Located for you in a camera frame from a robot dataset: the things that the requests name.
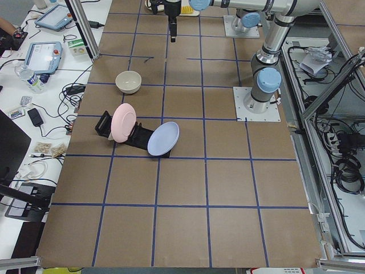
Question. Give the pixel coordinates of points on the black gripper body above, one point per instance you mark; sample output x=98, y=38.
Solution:
x=172, y=8

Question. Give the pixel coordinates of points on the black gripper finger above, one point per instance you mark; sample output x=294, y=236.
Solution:
x=173, y=28

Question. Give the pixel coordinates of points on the yellow sliced bread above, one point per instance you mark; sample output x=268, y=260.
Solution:
x=186, y=10

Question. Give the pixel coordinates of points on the blue plate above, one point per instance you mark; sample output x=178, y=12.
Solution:
x=163, y=139

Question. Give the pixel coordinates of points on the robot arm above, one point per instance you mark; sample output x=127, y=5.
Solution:
x=266, y=77
x=245, y=20

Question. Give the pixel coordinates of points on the person forearm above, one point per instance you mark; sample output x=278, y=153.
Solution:
x=7, y=27

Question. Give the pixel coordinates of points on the white round plate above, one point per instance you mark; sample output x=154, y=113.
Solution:
x=159, y=6

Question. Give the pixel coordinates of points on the pink plate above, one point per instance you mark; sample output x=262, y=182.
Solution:
x=123, y=121

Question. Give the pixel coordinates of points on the white rectangular tray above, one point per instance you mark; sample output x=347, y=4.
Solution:
x=195, y=14

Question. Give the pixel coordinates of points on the cream bowl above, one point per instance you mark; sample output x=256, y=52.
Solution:
x=128, y=82

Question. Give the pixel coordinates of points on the green white box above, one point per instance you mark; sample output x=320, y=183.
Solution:
x=76, y=47

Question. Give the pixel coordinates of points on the far teach pendant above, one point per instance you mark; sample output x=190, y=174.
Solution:
x=55, y=19

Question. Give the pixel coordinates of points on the teach pendant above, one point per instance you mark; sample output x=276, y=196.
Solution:
x=55, y=19
x=44, y=57

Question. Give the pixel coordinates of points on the near teach pendant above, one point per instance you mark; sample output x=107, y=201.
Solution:
x=44, y=57

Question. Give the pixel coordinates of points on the plastic water bottle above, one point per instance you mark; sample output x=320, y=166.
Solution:
x=28, y=76

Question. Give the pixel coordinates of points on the black power adapter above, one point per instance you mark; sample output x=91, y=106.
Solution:
x=35, y=117

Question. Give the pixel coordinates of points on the black monitor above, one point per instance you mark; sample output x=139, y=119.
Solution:
x=14, y=145

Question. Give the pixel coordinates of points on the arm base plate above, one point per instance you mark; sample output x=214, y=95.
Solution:
x=229, y=32
x=250, y=110

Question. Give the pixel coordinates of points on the aluminium frame post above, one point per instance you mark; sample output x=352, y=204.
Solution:
x=78, y=14

